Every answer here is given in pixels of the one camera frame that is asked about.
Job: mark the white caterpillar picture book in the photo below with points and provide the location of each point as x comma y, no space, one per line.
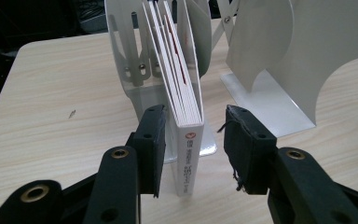
189,149

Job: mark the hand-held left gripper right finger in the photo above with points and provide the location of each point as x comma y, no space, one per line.
248,155

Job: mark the white expandable metal book rack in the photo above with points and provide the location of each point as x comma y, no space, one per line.
261,46

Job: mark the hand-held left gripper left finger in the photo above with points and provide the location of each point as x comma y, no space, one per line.
150,146

